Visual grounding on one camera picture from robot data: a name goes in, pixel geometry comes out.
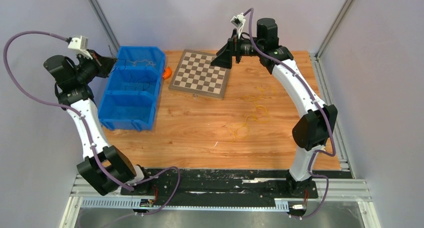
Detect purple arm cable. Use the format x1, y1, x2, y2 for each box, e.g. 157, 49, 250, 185
243, 8, 337, 219
3, 31, 181, 217

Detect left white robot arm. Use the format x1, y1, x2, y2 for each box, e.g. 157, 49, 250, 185
44, 36, 166, 195

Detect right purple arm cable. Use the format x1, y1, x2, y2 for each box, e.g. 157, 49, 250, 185
243, 8, 337, 219

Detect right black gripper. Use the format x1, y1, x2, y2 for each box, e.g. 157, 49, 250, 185
211, 29, 264, 69

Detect grey cable in bin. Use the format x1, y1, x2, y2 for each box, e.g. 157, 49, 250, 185
127, 59, 157, 69

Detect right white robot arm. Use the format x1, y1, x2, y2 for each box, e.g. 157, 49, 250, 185
231, 14, 338, 197

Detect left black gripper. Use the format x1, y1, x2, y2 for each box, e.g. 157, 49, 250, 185
74, 50, 118, 85

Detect blue plastic bin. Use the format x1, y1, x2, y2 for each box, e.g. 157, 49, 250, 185
98, 46, 166, 132

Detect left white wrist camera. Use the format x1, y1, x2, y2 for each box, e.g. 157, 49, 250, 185
67, 35, 93, 60

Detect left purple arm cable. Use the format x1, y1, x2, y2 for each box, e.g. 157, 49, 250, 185
3, 31, 181, 217

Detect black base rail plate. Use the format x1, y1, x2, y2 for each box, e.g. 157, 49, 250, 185
120, 169, 305, 207

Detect checkerboard calibration board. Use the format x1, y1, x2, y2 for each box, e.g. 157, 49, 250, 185
168, 49, 231, 99

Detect orange small object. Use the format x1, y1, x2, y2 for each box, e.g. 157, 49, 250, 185
162, 67, 172, 80

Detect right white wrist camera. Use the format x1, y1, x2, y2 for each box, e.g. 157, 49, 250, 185
230, 13, 246, 38

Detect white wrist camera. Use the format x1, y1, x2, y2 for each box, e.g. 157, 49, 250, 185
67, 35, 93, 60
230, 13, 246, 38

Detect black cable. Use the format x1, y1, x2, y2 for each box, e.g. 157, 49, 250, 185
127, 75, 158, 92
107, 45, 128, 75

